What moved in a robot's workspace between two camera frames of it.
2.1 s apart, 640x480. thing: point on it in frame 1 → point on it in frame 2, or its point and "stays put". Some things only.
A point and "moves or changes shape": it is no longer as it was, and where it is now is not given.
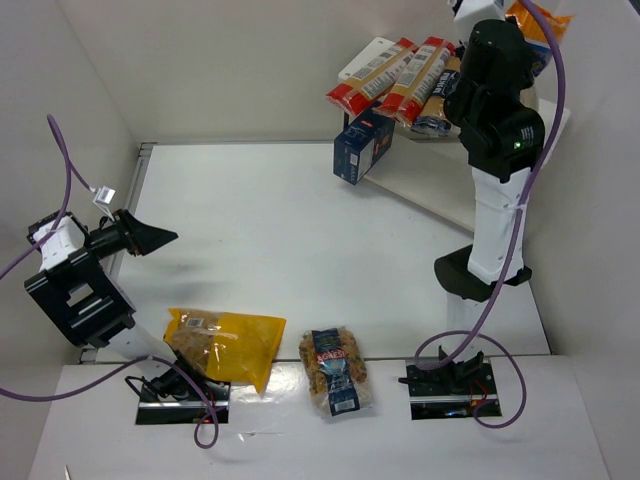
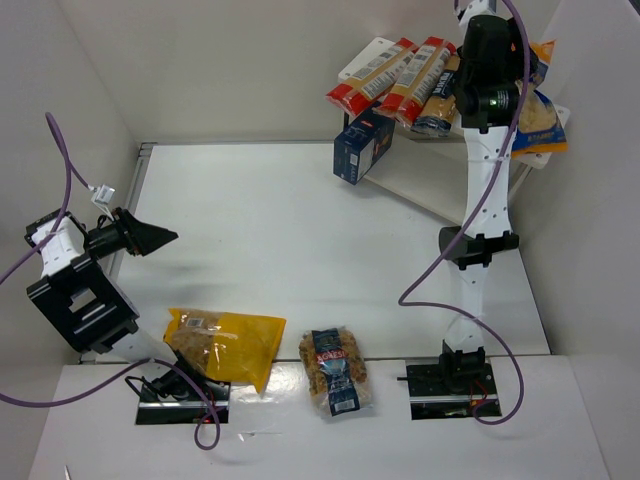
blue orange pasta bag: [532, 33] moves or changes shape
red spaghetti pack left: [375, 81] stays put
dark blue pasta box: [358, 147] stays put
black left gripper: [129, 233] stays put
